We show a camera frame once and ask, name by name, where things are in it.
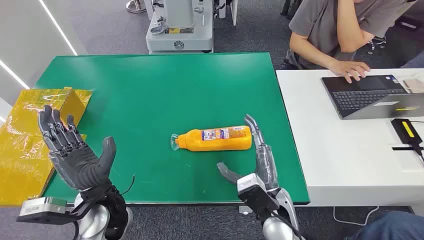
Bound yellow foil-wrapped box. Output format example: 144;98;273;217
0;87;94;207

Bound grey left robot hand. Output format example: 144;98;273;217
37;104;117;192

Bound dark grey laptop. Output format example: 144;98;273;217
320;74;424;121

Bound orange detergent bottle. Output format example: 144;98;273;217
170;125;253;153

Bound thin black cable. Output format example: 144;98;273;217
119;174;136;196

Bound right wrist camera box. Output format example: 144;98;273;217
236;173;281;222

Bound black power adapter yellow label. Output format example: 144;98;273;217
390;118;424;146

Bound papers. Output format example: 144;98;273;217
395;71;424;94

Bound person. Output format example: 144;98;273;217
279;0;418;84

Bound white cable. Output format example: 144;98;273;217
332;205;380;227

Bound green table mat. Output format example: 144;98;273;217
34;52;311;205

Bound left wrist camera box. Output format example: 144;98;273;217
16;197;73;226

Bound office chair base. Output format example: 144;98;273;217
365;35;388;56

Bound person's right hand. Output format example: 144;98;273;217
327;59;371;84

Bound white table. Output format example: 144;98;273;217
275;67;424;216

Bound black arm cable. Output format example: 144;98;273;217
269;211;304;240

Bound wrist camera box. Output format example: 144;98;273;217
16;197;73;226
236;173;281;222

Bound chrome stand base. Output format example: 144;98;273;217
125;0;147;14

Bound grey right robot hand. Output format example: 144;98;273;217
216;113;280;191

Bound black adapter cable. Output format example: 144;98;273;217
412;142;424;164

